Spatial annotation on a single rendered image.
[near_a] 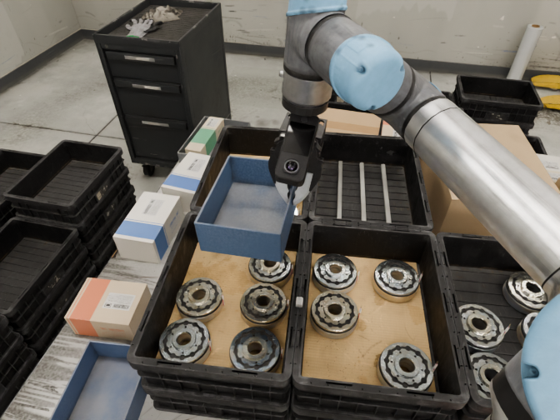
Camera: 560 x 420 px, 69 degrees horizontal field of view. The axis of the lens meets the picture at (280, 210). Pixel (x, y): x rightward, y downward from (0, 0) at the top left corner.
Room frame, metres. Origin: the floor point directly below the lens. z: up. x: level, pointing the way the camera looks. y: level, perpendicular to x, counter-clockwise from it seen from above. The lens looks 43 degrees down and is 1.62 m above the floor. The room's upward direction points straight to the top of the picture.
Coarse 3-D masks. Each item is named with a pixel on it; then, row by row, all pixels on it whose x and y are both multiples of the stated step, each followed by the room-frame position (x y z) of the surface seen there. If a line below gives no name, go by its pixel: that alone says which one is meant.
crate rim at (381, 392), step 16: (320, 224) 0.68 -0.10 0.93; (336, 224) 0.68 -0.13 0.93; (352, 224) 0.68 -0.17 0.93; (432, 240) 0.63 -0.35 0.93; (304, 256) 0.58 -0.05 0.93; (432, 256) 0.59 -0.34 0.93; (304, 272) 0.54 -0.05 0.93; (304, 288) 0.51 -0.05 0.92; (304, 304) 0.46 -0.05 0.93; (448, 304) 0.46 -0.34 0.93; (304, 320) 0.42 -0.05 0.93; (448, 320) 0.42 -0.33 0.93; (448, 336) 0.39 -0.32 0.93; (304, 384) 0.30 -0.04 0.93; (320, 384) 0.30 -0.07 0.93; (336, 384) 0.30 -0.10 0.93; (352, 384) 0.30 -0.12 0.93; (368, 384) 0.30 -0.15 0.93; (464, 384) 0.30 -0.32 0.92; (384, 400) 0.28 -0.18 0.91; (400, 400) 0.28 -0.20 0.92; (416, 400) 0.28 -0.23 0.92; (432, 400) 0.27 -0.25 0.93; (448, 400) 0.27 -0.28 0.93; (464, 400) 0.27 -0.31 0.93
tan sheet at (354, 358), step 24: (312, 264) 0.64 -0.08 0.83; (360, 264) 0.64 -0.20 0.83; (312, 288) 0.57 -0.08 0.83; (360, 288) 0.57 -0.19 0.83; (384, 312) 0.50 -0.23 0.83; (408, 312) 0.50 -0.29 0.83; (312, 336) 0.45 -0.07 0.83; (360, 336) 0.45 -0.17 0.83; (384, 336) 0.45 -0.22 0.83; (408, 336) 0.45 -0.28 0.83; (312, 360) 0.39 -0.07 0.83; (336, 360) 0.39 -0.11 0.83; (360, 360) 0.39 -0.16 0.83; (432, 384) 0.34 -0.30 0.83
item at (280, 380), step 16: (304, 224) 0.68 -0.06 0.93; (176, 240) 0.63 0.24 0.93; (304, 240) 0.63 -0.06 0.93; (160, 288) 0.50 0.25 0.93; (144, 320) 0.42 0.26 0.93; (288, 336) 0.39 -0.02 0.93; (128, 352) 0.36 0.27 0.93; (288, 352) 0.36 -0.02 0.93; (144, 368) 0.33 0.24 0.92; (160, 368) 0.33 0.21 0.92; (176, 368) 0.33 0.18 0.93; (192, 368) 0.33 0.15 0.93; (208, 368) 0.33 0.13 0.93; (224, 368) 0.33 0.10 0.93; (288, 368) 0.33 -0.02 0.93; (256, 384) 0.31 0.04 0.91; (272, 384) 0.31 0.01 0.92
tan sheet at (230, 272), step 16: (192, 256) 0.67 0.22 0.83; (208, 256) 0.67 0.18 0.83; (224, 256) 0.67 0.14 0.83; (288, 256) 0.67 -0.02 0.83; (192, 272) 0.62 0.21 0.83; (208, 272) 0.62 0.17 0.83; (224, 272) 0.62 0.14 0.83; (240, 272) 0.62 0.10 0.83; (224, 288) 0.57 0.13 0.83; (240, 288) 0.57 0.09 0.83; (288, 288) 0.57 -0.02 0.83; (176, 304) 0.53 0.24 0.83; (224, 304) 0.53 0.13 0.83; (288, 304) 0.53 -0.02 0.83; (176, 320) 0.48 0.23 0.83; (224, 320) 0.48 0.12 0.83; (240, 320) 0.48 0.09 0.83; (224, 336) 0.45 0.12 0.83; (224, 352) 0.41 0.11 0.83; (256, 352) 0.41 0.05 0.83
